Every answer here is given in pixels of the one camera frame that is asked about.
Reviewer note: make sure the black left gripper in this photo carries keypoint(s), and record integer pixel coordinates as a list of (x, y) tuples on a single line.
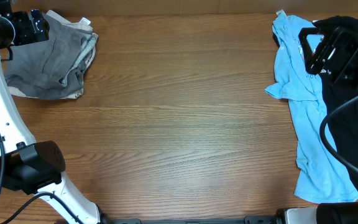
[(27, 36)]

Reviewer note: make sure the grey shorts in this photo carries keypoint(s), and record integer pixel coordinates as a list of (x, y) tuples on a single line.
[(48, 62)]

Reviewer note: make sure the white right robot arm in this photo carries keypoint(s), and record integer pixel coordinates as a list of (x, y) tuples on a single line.
[(326, 212)]

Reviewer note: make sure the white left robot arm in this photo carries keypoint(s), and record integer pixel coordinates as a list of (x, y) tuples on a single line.
[(36, 168)]

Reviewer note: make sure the folded beige shorts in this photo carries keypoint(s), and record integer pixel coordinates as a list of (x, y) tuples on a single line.
[(79, 37)]

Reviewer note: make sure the black t-shirt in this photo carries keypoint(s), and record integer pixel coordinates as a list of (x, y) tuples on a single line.
[(343, 126)]

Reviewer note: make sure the light blue t-shirt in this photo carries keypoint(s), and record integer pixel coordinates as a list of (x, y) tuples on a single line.
[(322, 178)]

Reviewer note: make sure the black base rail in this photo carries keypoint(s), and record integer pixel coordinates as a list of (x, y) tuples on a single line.
[(246, 220)]

